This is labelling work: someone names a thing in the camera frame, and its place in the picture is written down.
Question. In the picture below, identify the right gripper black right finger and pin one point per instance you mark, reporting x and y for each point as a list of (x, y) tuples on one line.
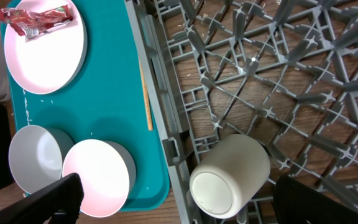
[(295, 203)]

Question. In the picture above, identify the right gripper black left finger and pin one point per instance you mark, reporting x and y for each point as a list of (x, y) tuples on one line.
[(58, 202)]

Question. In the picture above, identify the grey bowl with rice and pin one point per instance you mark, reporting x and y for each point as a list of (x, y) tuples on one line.
[(36, 156)]

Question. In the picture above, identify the white paper cup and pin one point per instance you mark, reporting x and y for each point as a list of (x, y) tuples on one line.
[(229, 176)]

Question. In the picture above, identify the red snack wrapper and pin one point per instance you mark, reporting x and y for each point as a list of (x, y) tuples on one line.
[(32, 25)]

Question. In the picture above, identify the grey dishwasher rack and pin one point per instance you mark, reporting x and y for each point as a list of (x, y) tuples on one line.
[(282, 72)]

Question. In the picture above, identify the small pink bowl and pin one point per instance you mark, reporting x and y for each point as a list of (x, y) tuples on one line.
[(107, 172)]

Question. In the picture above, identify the teal plastic tray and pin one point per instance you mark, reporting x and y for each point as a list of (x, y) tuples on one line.
[(104, 101)]

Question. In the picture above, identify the large white plate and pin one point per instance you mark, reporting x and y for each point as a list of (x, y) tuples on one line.
[(51, 61)]

